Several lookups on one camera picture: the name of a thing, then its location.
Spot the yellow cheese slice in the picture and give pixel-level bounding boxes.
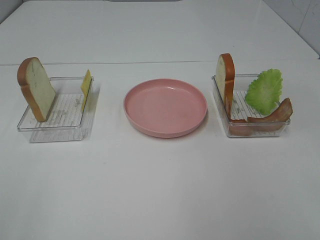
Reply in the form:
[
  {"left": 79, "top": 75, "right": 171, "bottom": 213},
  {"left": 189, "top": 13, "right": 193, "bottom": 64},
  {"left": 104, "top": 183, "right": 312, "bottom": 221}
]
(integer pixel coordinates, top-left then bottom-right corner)
[{"left": 80, "top": 69, "right": 92, "bottom": 112}]

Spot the bread slice from box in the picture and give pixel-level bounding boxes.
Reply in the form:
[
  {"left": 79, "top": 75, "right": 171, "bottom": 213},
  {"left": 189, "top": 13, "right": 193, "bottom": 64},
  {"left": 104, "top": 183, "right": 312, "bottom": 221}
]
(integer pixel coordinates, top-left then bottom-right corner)
[{"left": 215, "top": 53, "right": 235, "bottom": 119}]

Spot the green lettuce leaf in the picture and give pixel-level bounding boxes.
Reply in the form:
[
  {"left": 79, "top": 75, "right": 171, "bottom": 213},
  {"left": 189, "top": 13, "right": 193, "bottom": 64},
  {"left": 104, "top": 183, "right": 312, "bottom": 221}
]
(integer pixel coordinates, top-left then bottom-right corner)
[{"left": 244, "top": 68, "right": 283, "bottom": 116}]

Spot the long bacon strip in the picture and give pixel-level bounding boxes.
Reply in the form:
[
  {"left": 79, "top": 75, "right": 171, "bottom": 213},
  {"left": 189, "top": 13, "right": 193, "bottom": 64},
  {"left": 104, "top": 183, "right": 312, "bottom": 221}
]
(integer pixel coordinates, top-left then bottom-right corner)
[{"left": 247, "top": 97, "right": 293, "bottom": 132}]

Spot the pink round plate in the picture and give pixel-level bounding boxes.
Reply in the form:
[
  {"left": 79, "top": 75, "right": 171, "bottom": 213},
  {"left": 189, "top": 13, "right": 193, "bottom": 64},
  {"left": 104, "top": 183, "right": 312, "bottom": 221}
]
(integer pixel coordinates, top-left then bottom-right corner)
[{"left": 123, "top": 78, "right": 208, "bottom": 138}]

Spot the clear plastic box left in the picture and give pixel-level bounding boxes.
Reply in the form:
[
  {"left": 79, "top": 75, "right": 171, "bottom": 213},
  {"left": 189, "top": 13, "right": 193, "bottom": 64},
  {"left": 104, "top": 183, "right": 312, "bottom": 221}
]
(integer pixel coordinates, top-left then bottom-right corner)
[{"left": 17, "top": 77, "right": 99, "bottom": 143}]

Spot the clear plastic box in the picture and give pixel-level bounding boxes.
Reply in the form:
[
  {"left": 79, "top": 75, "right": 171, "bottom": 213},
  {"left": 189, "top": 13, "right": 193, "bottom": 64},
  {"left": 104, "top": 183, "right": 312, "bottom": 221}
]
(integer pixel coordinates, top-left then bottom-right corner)
[
  {"left": 211, "top": 74, "right": 293, "bottom": 138},
  {"left": 17, "top": 77, "right": 99, "bottom": 143}
]

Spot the clear plastic box right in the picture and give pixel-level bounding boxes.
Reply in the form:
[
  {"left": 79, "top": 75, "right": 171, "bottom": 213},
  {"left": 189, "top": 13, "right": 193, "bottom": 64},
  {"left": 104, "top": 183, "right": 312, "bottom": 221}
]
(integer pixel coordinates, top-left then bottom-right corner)
[{"left": 211, "top": 74, "right": 293, "bottom": 138}]

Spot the bread slice in left box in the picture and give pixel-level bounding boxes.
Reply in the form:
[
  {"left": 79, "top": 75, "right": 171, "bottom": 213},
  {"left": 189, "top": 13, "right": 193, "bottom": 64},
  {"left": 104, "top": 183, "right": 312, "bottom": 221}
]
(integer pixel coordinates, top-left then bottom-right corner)
[{"left": 17, "top": 57, "right": 56, "bottom": 122}]

